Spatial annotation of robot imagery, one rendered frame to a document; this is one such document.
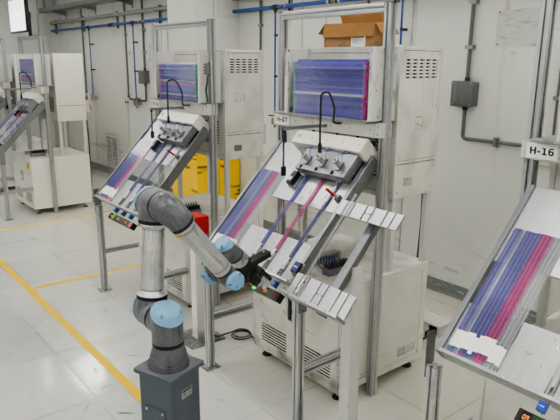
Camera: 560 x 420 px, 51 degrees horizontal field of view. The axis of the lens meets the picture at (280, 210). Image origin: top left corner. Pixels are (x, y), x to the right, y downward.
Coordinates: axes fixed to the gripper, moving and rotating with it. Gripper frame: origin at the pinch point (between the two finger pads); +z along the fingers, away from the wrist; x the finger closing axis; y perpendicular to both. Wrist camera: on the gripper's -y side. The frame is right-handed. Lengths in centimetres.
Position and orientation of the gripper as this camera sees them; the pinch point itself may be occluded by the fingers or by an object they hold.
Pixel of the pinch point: (272, 281)
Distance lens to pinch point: 260.5
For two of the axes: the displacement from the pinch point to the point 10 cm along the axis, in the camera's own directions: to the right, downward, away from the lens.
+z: 5.5, 5.7, 6.1
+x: 6.3, 1.9, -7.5
